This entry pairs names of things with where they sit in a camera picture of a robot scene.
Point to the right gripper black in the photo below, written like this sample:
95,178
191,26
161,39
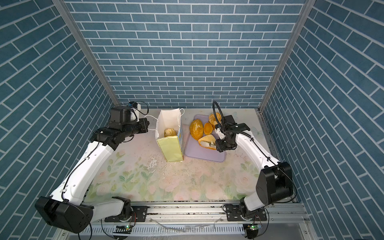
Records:
219,146

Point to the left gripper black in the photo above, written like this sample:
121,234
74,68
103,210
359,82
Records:
144,126

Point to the sugar-topped knotted bread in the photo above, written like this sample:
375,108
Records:
215,119

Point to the small round orange bun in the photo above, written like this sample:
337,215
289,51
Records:
208,128

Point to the triangular pastry bread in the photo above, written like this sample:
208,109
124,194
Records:
208,138

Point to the metal tongs with white tips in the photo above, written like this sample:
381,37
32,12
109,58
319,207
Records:
208,145

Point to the large oval brown bread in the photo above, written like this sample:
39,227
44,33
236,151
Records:
197,129

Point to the pretzel ring bread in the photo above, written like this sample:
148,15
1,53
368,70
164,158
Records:
170,132

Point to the white and green paper bag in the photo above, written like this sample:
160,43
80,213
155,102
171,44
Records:
171,147

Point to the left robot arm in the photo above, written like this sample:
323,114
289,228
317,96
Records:
64,207

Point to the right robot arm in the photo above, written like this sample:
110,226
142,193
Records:
275,178

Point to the floral table mat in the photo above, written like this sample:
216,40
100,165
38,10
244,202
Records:
138,171

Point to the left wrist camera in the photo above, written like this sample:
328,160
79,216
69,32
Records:
138,108

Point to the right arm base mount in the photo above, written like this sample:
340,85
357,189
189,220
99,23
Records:
239,212

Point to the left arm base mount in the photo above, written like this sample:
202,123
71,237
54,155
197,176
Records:
128,213

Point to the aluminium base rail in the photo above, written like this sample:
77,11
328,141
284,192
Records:
202,220

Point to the aluminium corner post left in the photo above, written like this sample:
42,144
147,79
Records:
76,32

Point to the aluminium corner post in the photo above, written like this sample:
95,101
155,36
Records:
76,32
303,16

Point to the aluminium corner post right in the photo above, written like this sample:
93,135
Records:
303,16

